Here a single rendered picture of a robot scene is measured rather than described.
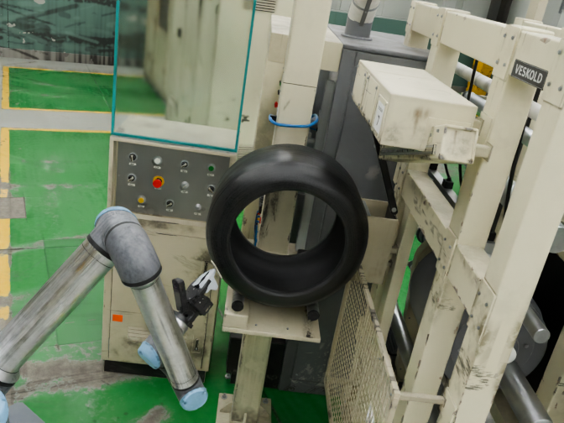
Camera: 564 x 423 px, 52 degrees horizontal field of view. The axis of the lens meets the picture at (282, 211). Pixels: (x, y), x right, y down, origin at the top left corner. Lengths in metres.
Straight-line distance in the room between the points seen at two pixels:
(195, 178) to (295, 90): 0.71
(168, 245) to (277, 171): 0.98
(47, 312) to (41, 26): 9.18
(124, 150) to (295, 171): 1.00
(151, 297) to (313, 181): 0.65
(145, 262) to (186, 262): 1.19
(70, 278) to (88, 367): 1.57
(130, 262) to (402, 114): 0.83
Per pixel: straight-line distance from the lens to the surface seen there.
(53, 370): 3.26
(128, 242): 1.61
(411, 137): 1.65
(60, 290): 1.74
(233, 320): 2.16
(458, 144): 1.59
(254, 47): 5.34
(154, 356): 1.96
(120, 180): 2.72
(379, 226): 2.34
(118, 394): 3.10
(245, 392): 2.85
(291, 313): 2.32
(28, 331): 1.79
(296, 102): 2.22
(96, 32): 10.81
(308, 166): 1.93
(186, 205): 2.71
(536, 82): 1.56
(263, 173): 1.92
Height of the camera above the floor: 2.05
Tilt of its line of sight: 23 degrees down
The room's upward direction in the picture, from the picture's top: 10 degrees clockwise
